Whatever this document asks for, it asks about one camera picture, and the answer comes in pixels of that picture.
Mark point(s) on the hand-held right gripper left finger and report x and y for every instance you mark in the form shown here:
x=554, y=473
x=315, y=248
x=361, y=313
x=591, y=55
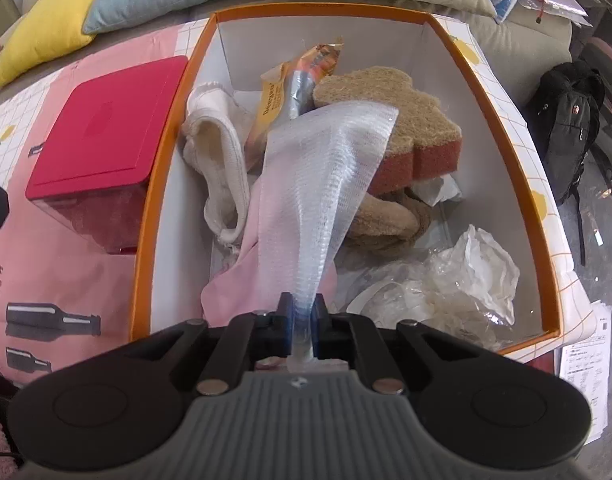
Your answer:
x=285, y=325

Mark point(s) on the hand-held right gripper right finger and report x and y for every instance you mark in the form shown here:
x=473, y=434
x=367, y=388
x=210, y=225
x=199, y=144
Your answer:
x=318, y=325

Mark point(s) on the white mesh cloth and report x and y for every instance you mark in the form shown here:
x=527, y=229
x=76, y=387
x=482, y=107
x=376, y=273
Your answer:
x=316, y=185

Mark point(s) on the orange-rimmed cardboard box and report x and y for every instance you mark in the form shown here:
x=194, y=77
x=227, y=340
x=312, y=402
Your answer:
x=486, y=200

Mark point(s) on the pale pink cloth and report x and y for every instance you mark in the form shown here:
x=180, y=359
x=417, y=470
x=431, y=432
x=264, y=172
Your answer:
x=246, y=270

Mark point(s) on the pink printed tablecloth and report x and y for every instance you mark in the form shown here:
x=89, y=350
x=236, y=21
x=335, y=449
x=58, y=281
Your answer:
x=61, y=280

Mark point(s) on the red lidded plastic box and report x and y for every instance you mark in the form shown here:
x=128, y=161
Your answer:
x=106, y=130

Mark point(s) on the crumpled clear plastic bag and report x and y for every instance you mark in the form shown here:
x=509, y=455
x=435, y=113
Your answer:
x=466, y=280

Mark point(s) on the white knitted cloth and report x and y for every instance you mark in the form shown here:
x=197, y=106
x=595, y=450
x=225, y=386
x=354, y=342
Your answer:
x=221, y=160

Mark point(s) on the crumpled white tissue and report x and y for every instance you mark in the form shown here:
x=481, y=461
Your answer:
x=438, y=189

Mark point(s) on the yellow cushion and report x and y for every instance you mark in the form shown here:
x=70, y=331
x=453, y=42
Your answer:
x=51, y=20

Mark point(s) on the orange snack packet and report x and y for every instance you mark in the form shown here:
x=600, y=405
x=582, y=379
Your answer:
x=273, y=105

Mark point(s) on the bear-shaped scouring sponge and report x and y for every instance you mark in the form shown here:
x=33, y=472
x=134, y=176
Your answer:
x=366, y=95

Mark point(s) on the printed paper sheets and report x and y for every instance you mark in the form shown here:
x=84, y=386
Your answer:
x=586, y=375

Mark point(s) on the black backpack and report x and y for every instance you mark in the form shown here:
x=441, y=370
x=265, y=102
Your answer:
x=566, y=125

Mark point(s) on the beige sofa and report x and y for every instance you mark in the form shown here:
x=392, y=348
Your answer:
x=516, y=45

